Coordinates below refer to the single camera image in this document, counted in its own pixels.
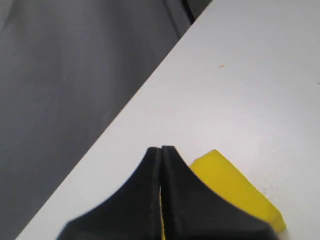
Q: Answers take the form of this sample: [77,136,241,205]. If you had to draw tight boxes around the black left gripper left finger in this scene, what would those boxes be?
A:
[58,147,161,240]

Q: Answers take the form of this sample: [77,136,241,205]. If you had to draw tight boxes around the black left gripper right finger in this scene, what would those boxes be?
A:
[160,146,278,240]

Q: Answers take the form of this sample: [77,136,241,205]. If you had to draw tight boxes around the yellow sponge block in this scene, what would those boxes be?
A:
[159,149,287,240]

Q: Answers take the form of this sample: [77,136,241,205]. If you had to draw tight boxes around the grey backdrop cloth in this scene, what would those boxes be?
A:
[0,0,191,240]

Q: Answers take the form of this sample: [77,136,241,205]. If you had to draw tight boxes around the black stand pole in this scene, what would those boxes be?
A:
[181,0,195,25]

